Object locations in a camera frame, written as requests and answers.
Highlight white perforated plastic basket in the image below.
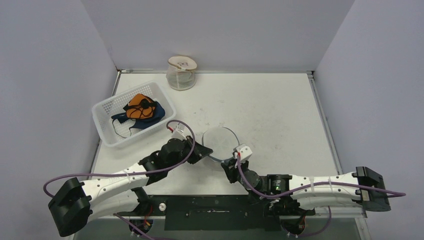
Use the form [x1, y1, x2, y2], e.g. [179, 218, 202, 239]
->
[92, 81, 177, 147]

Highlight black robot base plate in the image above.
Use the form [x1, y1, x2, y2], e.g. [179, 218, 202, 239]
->
[119, 195, 316, 231]

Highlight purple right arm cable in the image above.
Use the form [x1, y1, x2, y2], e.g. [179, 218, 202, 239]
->
[236, 153, 407, 239]

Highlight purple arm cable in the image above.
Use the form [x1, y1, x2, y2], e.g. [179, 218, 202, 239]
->
[236, 153, 407, 239]
[43, 119, 197, 240]

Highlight aluminium front frame rail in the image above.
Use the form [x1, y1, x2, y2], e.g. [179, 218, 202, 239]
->
[88, 193, 364, 222]

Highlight navy blue bra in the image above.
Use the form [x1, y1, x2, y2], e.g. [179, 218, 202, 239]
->
[111, 101, 166, 138]

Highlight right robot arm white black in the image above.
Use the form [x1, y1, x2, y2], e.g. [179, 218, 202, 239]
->
[221, 159, 391, 215]

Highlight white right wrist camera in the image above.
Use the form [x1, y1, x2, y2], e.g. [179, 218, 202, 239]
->
[233, 143, 253, 163]

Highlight white mesh bag beige trim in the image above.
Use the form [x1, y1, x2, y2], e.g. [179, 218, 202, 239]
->
[166, 55, 198, 91]

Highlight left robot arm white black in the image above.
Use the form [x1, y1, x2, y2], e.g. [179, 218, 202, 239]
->
[48, 136, 213, 237]

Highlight orange bra black straps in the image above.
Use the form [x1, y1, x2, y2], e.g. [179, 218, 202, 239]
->
[122, 93, 158, 120]

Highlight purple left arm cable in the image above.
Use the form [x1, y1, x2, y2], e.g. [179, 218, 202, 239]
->
[43, 119, 197, 240]

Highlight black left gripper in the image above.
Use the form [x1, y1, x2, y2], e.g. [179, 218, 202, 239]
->
[167, 135, 213, 171]

